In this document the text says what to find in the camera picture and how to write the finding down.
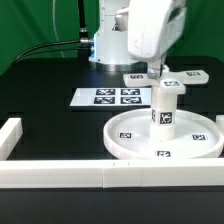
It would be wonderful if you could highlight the black cable upper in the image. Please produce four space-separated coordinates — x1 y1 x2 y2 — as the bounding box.
12 39 95 64

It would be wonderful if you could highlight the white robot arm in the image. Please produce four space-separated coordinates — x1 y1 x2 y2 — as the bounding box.
89 0 187 79

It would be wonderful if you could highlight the white marker sheet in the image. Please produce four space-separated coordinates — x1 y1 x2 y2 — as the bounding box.
70 88 151 107

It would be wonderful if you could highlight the white right fence block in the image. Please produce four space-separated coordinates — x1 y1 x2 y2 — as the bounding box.
216 115 224 135

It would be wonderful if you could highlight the black cable lower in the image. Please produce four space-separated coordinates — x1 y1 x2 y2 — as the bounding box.
12 47 94 65

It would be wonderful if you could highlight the white fence block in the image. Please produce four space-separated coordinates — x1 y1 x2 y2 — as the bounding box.
0 118 23 161
216 115 224 135

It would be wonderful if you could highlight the white round table top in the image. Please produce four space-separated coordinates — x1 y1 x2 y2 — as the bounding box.
103 108 224 159

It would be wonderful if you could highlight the white front fence bar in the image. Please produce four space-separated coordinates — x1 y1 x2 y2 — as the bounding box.
0 158 224 188

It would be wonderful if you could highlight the white left fence block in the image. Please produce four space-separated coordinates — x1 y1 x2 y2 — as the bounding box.
0 118 23 161

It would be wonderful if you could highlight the black vertical cable connector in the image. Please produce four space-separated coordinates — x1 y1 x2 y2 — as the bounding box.
77 0 88 59

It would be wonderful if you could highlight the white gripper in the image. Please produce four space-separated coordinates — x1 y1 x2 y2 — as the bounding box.
127 0 187 79

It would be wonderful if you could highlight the black cable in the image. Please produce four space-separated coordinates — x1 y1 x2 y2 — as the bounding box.
12 47 94 65
12 39 95 64

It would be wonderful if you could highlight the white cross-shaped table base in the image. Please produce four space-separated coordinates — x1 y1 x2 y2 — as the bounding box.
123 67 209 95

